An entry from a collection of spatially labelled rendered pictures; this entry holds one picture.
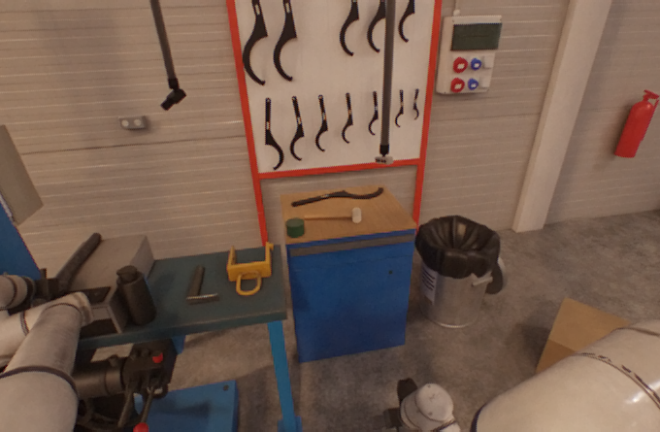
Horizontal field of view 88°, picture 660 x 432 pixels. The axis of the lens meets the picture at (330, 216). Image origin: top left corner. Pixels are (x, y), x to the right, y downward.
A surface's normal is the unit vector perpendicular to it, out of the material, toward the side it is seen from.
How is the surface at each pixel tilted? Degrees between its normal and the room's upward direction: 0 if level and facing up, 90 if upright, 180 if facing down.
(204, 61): 90
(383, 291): 90
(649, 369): 6
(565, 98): 90
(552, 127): 90
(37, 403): 45
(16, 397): 31
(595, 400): 15
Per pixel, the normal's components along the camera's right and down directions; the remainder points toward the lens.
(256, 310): -0.03, -0.88
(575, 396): -0.40, -0.79
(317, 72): 0.18, 0.47
